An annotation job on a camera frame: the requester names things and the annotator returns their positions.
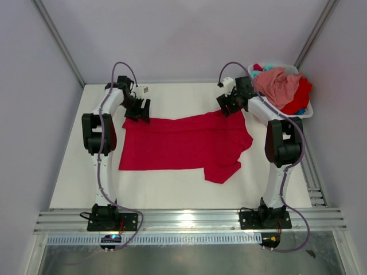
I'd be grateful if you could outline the aluminium front rail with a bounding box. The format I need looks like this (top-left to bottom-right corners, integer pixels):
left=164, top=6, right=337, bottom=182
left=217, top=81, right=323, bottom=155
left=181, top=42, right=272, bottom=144
left=33, top=207, right=347, bottom=234

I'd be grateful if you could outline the right corner aluminium post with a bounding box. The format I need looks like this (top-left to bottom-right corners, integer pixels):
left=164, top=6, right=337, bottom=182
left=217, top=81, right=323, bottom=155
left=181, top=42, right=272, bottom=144
left=294, top=0, right=339, bottom=69

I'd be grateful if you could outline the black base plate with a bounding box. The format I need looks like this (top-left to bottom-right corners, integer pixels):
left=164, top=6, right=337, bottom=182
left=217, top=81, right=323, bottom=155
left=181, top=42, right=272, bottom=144
left=239, top=207, right=292, bottom=230
left=87, top=213, right=138, bottom=232

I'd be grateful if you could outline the controller board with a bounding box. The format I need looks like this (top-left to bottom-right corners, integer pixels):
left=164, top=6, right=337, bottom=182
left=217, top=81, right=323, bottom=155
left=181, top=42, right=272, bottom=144
left=260, top=234, right=281, bottom=250
left=99, top=234, right=122, bottom=251

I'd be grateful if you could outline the corner aluminium post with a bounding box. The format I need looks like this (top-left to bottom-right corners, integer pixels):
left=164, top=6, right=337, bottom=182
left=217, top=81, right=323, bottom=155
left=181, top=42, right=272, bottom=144
left=294, top=0, right=339, bottom=69
left=31, top=0, right=86, bottom=88

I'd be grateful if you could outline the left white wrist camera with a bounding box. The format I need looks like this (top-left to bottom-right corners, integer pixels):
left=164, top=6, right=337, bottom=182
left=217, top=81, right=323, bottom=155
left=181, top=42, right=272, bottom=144
left=132, top=85, right=149, bottom=100

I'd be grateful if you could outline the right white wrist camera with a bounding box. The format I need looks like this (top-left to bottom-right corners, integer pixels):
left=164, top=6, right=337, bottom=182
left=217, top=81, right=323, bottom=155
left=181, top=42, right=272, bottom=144
left=217, top=77, right=235, bottom=96

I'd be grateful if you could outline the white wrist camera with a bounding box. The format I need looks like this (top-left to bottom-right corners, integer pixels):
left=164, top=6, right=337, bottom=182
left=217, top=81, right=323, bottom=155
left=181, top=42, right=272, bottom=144
left=217, top=77, right=235, bottom=96
left=132, top=85, right=149, bottom=100

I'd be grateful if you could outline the left controller board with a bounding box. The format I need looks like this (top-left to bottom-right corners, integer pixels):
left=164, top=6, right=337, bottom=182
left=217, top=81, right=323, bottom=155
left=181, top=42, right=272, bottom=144
left=99, top=234, right=122, bottom=251

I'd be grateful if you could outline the bright red t shirt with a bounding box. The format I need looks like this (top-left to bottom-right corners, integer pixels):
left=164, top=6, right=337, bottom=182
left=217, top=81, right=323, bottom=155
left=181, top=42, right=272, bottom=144
left=251, top=63, right=313, bottom=115

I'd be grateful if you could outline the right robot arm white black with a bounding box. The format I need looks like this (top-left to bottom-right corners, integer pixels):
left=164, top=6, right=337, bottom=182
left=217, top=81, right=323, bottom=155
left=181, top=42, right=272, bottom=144
left=217, top=77, right=304, bottom=229

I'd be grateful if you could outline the crimson red t shirt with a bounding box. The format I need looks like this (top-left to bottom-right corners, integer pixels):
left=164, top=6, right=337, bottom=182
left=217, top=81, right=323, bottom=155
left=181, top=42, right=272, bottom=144
left=119, top=111, right=253, bottom=184

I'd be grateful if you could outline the white plastic laundry basket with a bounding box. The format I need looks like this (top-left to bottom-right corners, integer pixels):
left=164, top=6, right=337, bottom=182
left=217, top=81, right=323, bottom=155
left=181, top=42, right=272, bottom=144
left=247, top=64, right=314, bottom=124

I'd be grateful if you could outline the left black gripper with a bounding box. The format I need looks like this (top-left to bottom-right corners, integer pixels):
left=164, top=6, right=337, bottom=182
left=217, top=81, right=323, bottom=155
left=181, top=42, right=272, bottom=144
left=120, top=96, right=150, bottom=123

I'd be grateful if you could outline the right controller board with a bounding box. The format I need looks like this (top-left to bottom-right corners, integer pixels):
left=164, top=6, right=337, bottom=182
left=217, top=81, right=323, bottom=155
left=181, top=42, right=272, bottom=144
left=260, top=234, right=281, bottom=250

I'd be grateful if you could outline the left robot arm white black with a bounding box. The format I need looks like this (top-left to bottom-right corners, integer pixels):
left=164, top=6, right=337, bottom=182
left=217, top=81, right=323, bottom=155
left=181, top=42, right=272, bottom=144
left=81, top=76, right=150, bottom=232

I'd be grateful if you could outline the aluminium side rail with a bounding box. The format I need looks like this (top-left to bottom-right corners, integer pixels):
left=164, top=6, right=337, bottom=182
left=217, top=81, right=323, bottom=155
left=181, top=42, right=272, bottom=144
left=300, top=126, right=329, bottom=208

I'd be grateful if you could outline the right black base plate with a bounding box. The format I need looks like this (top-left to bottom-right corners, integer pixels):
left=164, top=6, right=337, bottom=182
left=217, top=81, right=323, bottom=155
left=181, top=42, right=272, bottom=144
left=239, top=207, right=292, bottom=230

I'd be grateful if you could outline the grey slotted cable duct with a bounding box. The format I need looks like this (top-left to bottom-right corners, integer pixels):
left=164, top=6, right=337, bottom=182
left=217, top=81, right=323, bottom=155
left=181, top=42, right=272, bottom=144
left=46, top=232, right=261, bottom=246

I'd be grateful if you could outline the salmon pink t shirt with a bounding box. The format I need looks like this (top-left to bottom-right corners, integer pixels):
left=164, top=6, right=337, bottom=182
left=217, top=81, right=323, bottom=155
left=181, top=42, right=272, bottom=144
left=254, top=67, right=303, bottom=110

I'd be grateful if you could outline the left corner aluminium post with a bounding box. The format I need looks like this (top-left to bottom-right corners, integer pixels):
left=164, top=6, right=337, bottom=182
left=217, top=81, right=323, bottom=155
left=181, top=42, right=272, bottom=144
left=31, top=0, right=86, bottom=88

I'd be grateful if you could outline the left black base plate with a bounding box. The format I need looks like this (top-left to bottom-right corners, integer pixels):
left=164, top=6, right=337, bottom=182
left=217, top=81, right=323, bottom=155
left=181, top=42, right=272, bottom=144
left=87, top=213, right=138, bottom=232

